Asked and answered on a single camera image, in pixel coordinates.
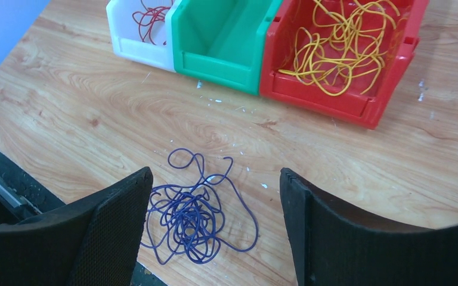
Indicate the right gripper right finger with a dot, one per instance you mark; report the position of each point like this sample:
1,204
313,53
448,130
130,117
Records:
334,242

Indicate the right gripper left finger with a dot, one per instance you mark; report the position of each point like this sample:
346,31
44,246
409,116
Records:
91,241

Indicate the red plastic bin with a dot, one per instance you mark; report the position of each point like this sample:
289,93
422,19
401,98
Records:
343,59

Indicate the white plastic bin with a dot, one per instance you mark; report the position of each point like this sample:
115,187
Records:
141,31

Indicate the green plastic bin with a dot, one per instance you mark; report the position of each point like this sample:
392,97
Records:
222,41

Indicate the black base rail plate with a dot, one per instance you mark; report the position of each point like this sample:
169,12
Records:
22,197

